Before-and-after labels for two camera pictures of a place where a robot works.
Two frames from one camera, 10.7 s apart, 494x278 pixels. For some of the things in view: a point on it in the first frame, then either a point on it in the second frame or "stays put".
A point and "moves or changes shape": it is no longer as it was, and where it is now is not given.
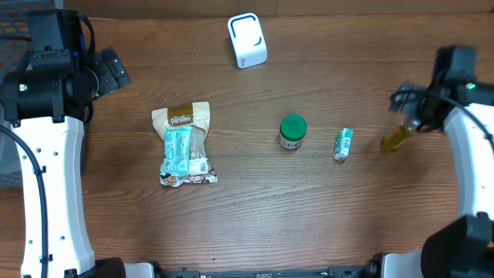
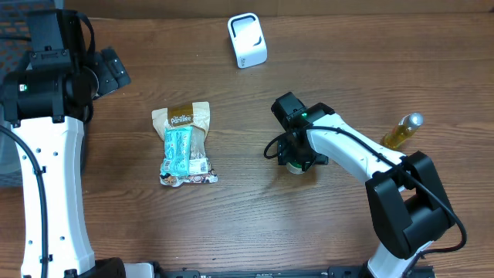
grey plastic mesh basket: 15,55 stays put
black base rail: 345,272 stays put
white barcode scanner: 248,39 stays put
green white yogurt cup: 292,131 moves or changes shape
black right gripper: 407,104 → 289,154
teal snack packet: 177,146 stays put
